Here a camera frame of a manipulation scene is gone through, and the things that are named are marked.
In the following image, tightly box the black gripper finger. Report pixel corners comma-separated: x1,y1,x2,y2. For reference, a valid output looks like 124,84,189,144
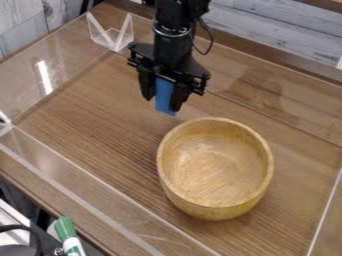
170,82,192,112
138,65,156,101

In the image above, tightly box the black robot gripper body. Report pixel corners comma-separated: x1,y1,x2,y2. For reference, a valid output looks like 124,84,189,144
129,28,212,95

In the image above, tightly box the blue rectangular block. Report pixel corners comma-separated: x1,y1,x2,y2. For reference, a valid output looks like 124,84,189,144
156,78,177,116

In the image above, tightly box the brown wooden bowl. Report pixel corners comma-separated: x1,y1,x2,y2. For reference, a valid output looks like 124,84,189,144
157,117,276,221

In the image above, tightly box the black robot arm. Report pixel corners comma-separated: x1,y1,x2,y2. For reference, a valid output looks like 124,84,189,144
129,0,212,116

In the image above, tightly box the green white marker pen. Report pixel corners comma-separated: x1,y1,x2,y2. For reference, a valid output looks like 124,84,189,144
54,216,87,256

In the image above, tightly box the clear acrylic corner bracket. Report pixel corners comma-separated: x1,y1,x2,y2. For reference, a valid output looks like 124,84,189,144
86,13,134,52

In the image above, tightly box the clear acrylic tray wall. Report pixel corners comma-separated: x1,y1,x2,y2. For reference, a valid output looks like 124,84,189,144
0,123,220,256

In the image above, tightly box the black cable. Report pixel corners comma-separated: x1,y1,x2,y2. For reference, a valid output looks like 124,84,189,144
0,223,45,256

